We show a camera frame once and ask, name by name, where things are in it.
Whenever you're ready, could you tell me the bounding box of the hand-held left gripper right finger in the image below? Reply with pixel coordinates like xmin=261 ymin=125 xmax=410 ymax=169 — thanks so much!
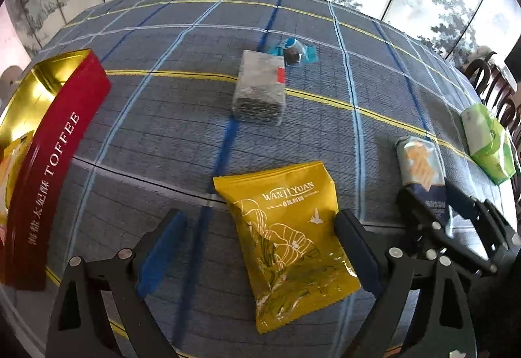
xmin=334 ymin=208 xmax=478 ymax=358

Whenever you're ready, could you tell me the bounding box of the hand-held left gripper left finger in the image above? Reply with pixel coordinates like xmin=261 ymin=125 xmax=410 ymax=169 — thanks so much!
xmin=45 ymin=209 xmax=189 ymax=358

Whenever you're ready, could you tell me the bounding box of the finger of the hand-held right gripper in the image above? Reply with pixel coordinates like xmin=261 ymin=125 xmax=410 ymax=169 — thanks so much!
xmin=448 ymin=184 xmax=517 ymax=275
xmin=397 ymin=188 xmax=495 ymax=275

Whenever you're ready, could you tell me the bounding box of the blue white biscuit packet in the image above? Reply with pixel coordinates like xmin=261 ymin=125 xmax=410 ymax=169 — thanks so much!
xmin=394 ymin=135 xmax=458 ymax=237

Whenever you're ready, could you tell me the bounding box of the yellow snack packet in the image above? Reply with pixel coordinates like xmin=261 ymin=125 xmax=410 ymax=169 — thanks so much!
xmin=213 ymin=160 xmax=361 ymax=335

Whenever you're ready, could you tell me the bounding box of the red tin box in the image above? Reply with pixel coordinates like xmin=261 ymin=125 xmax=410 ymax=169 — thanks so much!
xmin=0 ymin=49 xmax=112 ymax=289

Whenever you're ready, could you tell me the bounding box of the green tissue pack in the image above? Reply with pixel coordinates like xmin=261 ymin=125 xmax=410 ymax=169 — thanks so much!
xmin=461 ymin=103 xmax=517 ymax=186

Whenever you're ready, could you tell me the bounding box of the dark wooden chair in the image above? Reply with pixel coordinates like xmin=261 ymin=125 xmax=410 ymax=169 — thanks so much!
xmin=464 ymin=51 xmax=509 ymax=98
xmin=494 ymin=89 xmax=521 ymax=204

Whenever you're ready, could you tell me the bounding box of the blue plaid tablecloth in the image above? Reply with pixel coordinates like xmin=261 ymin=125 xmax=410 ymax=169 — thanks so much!
xmin=0 ymin=0 xmax=521 ymax=358

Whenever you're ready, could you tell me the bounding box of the clear packet with red label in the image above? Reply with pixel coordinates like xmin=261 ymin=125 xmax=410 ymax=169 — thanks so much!
xmin=231 ymin=49 xmax=287 ymax=126

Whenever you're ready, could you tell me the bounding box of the teal wrapped candy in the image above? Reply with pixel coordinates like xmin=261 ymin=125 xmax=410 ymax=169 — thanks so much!
xmin=266 ymin=38 xmax=318 ymax=66

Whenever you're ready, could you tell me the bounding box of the grey rounded object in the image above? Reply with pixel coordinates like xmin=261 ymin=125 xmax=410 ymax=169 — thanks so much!
xmin=0 ymin=66 xmax=23 ymax=96

